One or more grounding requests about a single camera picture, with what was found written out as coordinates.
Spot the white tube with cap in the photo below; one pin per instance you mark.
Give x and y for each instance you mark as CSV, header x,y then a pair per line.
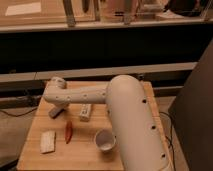
x,y
85,112

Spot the white paper sheet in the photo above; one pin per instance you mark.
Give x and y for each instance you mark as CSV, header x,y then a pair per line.
x,y
28,8

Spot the white rectangular sponge block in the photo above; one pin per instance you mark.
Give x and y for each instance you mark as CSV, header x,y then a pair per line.
x,y
47,144

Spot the grey rectangular eraser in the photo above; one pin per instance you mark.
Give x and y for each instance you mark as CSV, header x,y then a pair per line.
x,y
55,111

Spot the small white cup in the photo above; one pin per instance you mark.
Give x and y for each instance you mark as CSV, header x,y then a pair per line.
x,y
105,140

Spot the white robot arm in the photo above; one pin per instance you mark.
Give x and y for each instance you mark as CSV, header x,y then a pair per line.
x,y
137,135

